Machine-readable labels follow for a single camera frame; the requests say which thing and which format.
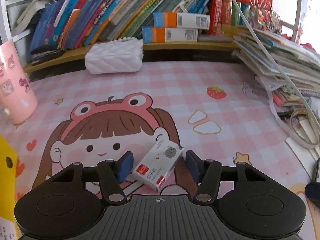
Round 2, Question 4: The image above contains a white staples box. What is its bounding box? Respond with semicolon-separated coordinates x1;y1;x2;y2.
132;139;183;192

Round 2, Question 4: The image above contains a pink checkered cartoon desk mat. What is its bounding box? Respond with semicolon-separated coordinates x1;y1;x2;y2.
0;61;320;230

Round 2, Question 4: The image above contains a stack of papers and magazines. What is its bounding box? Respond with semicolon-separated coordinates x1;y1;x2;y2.
233;27;319;107

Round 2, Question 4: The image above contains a yellow cardboard box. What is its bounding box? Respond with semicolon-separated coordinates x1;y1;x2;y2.
0;136;18;239

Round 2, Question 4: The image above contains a pink cylindrical pen holder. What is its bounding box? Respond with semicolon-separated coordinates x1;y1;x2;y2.
0;40;38;125

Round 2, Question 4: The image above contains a white charging cable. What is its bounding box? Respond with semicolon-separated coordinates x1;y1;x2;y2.
221;0;320;120

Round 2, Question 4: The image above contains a clear tape ring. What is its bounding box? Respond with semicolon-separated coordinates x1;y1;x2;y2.
290;108;320;149

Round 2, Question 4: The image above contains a white quilted pearl purse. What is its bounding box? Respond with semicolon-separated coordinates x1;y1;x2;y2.
85;37;144;75

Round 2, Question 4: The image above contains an orange blue white box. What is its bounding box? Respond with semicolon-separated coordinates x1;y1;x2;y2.
153;12;210;30
142;27;198;43

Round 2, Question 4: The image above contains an orange blue white box upper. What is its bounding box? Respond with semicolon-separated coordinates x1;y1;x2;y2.
153;12;210;30

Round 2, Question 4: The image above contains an orange blue white box lower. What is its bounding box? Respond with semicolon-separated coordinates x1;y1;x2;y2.
142;27;198;43

